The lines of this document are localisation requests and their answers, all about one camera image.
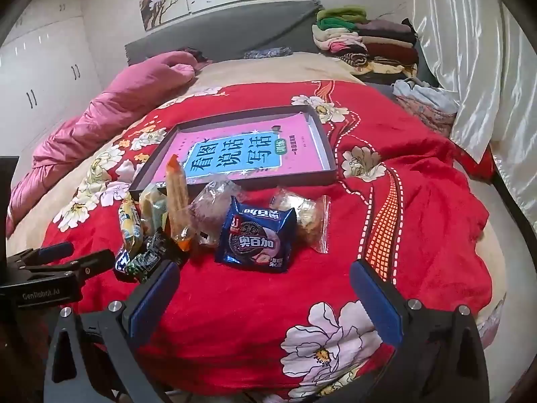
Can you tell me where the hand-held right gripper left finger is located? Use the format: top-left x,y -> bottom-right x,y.
44,259 -> 181,403

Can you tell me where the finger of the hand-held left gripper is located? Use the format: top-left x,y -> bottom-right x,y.
25,250 -> 116,280
6,241 -> 75,267

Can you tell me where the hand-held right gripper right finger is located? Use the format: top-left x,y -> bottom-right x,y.
350,259 -> 491,403

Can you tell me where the black and green snack packet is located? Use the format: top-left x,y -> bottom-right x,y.
126,227 -> 190,283

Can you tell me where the long yellow snack packet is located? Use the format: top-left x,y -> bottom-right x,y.
118,195 -> 144,258

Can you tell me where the clear-wrapped yellow cake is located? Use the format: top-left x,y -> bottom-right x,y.
140,182 -> 169,236

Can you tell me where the clear zip bag of snacks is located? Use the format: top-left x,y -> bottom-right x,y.
294,195 -> 332,255

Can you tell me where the clear bag of brown pastry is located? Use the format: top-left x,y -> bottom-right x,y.
189,180 -> 248,248

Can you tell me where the orange snack packet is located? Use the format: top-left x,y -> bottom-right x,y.
165,154 -> 198,253

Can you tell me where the blue cookie packet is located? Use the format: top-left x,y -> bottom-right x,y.
215,196 -> 298,273

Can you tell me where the shallow grey cardboard box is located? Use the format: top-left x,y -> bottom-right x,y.
128,105 -> 338,202

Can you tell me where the red floral blanket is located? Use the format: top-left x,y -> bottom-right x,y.
42,80 -> 493,399

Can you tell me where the pink quilt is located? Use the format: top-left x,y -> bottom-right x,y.
6,50 -> 198,236

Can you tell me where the pink and blue book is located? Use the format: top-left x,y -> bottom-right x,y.
145,120 -> 332,185

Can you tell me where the white wardrobe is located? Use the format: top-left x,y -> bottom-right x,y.
0,0 -> 103,154

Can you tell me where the pink floral bag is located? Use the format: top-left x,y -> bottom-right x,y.
396,96 -> 459,137

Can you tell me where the pale grey crumpled cloth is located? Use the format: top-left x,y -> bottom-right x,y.
392,78 -> 461,114

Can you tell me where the beige blanket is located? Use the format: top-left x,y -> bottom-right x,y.
8,51 -> 510,345

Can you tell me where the pile of folded clothes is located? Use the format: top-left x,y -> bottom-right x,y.
311,5 -> 420,85

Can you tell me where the white satin curtain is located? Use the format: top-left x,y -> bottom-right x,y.
409,0 -> 537,219

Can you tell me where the blue patterned cloth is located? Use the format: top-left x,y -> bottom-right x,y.
243,46 -> 294,60

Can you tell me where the grey headboard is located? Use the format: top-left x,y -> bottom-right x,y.
125,0 -> 326,65

